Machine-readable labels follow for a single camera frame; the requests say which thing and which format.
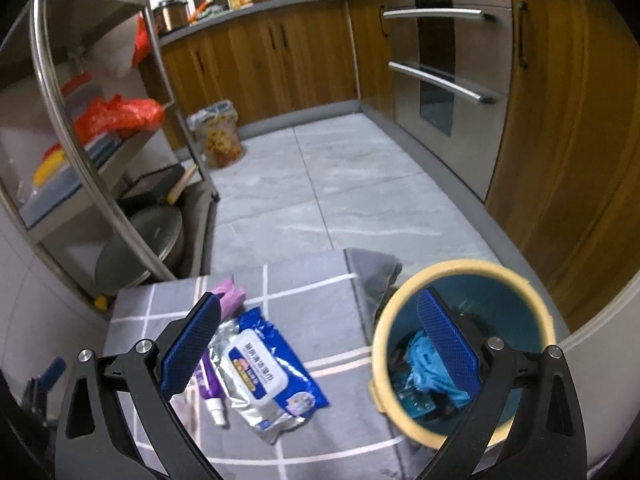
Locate yellow container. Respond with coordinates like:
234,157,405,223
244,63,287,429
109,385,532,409
32,147,68,188

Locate white plastic bag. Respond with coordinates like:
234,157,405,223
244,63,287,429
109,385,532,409
107,35,138,78

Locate stainless steel shelf rack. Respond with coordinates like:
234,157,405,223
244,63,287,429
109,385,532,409
0,0,221,311

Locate stack of grey trays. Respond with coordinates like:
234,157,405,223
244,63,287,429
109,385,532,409
20,135,121,221

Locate black pan with wooden handle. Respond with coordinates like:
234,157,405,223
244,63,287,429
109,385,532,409
117,164,198,206

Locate blue bin with yellow rim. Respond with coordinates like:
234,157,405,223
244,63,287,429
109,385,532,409
369,260,556,448

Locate blue wet wipes pack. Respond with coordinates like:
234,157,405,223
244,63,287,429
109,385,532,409
207,307,331,445

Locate grey checkered mat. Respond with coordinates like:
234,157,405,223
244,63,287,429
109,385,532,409
102,247,436,480

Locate teal snack packet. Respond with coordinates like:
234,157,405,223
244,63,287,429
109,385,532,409
395,385,436,418

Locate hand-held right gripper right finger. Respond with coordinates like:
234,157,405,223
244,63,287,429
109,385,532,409
415,287,588,480

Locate grey pot lid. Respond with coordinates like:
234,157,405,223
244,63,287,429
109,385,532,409
95,206,183,293

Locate small red plastic bag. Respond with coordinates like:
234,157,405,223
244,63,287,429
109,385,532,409
131,15,153,68

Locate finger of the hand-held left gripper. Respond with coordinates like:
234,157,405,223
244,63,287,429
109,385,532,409
20,356,67,428

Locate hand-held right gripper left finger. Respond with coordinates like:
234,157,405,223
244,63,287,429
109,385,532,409
55,291,223,480

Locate copper pot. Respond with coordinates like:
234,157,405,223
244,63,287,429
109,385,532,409
152,0,191,33

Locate purple tube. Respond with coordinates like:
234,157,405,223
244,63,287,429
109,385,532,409
197,345,231,428

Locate large red plastic bag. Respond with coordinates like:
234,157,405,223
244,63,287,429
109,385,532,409
74,95,166,141

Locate pink purple pouch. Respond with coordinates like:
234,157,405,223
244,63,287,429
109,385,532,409
210,274,247,321

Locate stainless steel oven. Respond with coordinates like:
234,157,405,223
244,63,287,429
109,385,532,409
382,0,516,203

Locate clear bag of snacks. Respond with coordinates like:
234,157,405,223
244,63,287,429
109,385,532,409
186,100,246,170

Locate tall wooden cabinet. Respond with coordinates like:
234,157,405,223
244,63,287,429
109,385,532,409
485,0,640,331

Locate wooden base cabinets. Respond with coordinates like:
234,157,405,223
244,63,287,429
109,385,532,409
140,0,401,151

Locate blue cloth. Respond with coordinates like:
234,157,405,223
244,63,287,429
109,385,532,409
406,330,476,408

